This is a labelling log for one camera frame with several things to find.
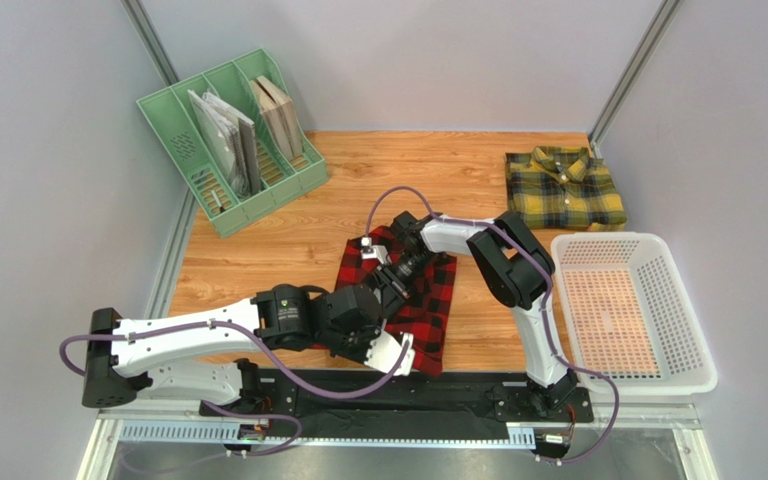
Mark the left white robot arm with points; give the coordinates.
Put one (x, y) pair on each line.
(129, 359)

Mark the yellow plaid folded shirt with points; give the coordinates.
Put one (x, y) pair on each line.
(554, 187)

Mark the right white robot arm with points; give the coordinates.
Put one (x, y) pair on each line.
(517, 271)

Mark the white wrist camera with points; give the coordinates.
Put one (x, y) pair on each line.
(387, 352)
(371, 251)

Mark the red black plaid shirt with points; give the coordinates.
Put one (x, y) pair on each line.
(425, 315)

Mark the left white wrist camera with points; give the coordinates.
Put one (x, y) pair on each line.
(387, 352)

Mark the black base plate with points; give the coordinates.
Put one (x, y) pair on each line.
(437, 406)

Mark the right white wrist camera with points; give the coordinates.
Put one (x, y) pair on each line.
(371, 251)

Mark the brown books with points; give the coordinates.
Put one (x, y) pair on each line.
(279, 113)

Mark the aluminium frame rail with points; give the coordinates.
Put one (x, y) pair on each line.
(169, 439)

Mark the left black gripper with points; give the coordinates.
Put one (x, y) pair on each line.
(360, 355)

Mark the grey spiral notebooks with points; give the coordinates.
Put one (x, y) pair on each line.
(230, 136)

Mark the white plastic basket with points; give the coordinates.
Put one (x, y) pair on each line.
(628, 315)

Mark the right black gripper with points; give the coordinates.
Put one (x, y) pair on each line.
(388, 282)

